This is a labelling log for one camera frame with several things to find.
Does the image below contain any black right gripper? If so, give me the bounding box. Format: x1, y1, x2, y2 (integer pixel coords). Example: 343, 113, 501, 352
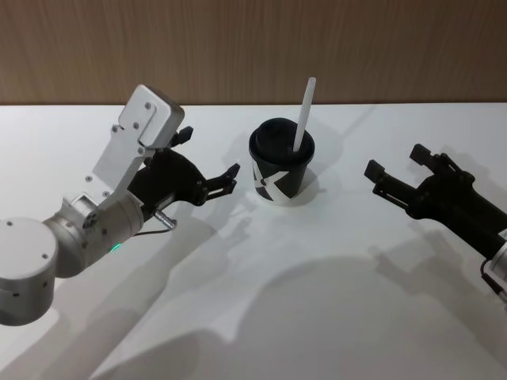
364, 142, 507, 260

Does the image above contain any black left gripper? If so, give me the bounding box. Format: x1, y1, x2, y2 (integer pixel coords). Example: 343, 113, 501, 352
128, 126, 242, 211

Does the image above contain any black plastic cup lid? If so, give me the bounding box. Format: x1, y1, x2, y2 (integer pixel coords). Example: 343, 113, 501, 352
248, 116, 316, 168

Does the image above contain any black and white paper cup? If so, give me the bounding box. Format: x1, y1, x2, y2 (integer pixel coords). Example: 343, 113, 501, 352
250, 152, 312, 205

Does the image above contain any white drinking straw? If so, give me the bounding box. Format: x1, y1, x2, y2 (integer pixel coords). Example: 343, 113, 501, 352
292, 76, 318, 154

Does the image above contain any thin cable with silver plug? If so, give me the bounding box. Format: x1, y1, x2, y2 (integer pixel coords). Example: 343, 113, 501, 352
132, 209, 178, 238

